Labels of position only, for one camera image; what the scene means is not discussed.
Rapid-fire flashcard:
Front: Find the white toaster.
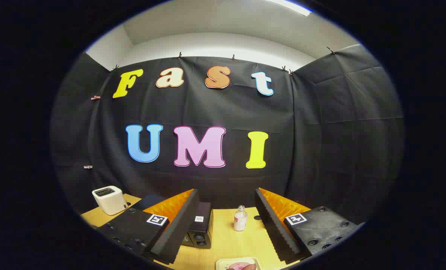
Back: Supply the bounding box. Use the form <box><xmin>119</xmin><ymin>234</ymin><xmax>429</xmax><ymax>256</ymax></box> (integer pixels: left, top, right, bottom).
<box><xmin>92</xmin><ymin>186</ymin><xmax>129</xmax><ymax>216</ymax></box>

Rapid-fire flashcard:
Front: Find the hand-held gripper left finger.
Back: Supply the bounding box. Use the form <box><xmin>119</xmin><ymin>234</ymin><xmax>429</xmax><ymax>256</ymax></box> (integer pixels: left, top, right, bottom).
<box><xmin>96</xmin><ymin>189</ymin><xmax>200</xmax><ymax>265</ymax></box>

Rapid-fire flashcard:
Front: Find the black toaster oven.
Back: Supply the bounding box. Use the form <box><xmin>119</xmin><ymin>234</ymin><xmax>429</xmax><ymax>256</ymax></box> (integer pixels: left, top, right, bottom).
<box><xmin>131</xmin><ymin>194</ymin><xmax>214</xmax><ymax>249</ymax></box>

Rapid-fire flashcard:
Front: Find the small clear plastic bottle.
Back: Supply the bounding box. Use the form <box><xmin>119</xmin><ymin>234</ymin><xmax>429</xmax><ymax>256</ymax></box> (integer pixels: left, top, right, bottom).
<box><xmin>233</xmin><ymin>205</ymin><xmax>248</xmax><ymax>231</ymax></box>

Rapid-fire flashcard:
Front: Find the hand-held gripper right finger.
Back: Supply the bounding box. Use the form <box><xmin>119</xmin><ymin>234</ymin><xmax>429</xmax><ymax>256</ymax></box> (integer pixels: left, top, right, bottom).
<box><xmin>255</xmin><ymin>187</ymin><xmax>360</xmax><ymax>263</ymax></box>

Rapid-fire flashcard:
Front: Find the cream rectangular plate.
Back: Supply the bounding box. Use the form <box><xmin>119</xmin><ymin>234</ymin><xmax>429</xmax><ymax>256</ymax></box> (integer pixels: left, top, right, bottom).
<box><xmin>216</xmin><ymin>257</ymin><xmax>262</xmax><ymax>270</ymax></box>

